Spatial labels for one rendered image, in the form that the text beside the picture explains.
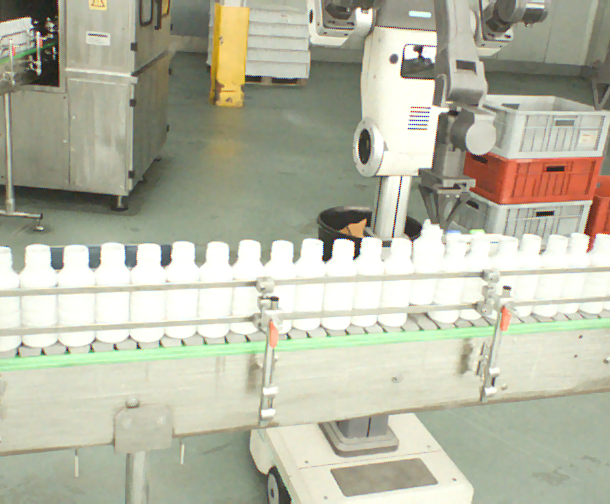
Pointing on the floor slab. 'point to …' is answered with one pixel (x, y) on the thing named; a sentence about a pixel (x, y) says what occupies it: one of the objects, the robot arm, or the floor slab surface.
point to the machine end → (82, 99)
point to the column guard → (229, 55)
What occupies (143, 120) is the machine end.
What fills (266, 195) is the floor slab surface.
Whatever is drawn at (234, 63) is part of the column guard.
